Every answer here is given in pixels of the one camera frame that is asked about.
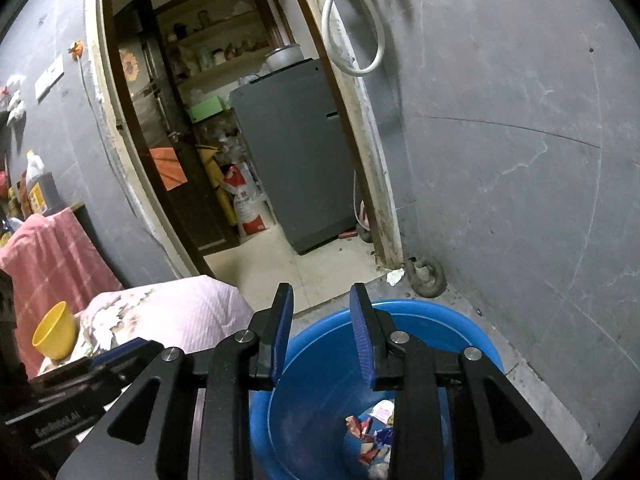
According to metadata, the white crumpled plastic bag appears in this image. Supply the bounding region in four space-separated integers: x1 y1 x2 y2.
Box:
0 75 26 126

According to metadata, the large cooking oil bottle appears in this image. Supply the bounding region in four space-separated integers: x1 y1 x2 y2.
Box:
25 150 62 216

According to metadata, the wooden door frame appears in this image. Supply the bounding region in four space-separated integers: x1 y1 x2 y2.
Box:
85 0 403 291

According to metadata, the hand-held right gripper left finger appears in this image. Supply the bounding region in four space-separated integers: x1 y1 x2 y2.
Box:
55 282 294 480

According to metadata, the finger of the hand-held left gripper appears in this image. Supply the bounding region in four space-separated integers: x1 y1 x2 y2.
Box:
90 337 167 387

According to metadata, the brown wrapper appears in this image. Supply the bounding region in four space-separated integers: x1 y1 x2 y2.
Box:
346 414 373 440

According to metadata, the white hose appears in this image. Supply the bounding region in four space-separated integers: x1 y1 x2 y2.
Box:
320 0 387 77

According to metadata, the dark wooden door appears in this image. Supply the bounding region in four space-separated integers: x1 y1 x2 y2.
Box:
114 0 241 253

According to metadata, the yellow bag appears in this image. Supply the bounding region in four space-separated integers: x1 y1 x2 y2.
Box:
197 145 236 226

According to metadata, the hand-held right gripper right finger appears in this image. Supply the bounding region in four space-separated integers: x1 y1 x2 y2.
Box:
349 282 583 480

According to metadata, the yellow bowl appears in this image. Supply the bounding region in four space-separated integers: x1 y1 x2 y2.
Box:
31 301 80 361

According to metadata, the wooden shelf unit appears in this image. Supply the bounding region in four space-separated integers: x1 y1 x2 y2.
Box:
155 0 296 91

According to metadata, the blue plastic basin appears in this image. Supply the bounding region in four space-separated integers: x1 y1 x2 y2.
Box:
248 300 505 480

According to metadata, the white sack red print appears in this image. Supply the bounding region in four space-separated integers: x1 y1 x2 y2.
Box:
220 162 277 238

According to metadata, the pink checked towel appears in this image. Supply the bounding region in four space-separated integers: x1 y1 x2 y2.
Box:
0 206 123 376

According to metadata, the green box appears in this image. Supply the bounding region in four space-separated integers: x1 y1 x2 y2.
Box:
189 96 226 123

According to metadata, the grey appliance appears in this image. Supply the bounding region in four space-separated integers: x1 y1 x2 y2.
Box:
229 58 371 255

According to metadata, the orange paper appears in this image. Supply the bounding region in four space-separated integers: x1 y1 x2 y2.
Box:
149 147 188 192

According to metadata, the metal pot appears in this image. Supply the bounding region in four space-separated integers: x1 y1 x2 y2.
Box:
265 44 304 72

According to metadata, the pink floral tablecloth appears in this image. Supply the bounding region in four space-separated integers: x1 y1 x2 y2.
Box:
37 275 255 376

